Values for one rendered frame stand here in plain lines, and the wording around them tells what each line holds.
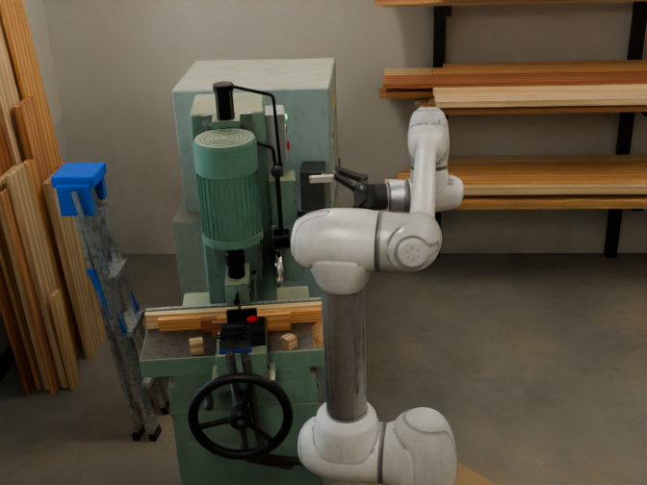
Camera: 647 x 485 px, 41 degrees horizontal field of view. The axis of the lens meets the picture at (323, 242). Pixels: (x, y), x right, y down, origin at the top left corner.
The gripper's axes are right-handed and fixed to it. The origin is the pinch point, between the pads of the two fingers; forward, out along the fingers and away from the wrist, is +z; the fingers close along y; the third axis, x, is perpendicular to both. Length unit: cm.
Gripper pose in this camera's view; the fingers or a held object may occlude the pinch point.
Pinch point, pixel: (314, 199)
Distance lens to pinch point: 238.6
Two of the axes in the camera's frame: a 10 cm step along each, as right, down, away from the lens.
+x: 0.1, -4.7, -8.8
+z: -10.0, 0.5, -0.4
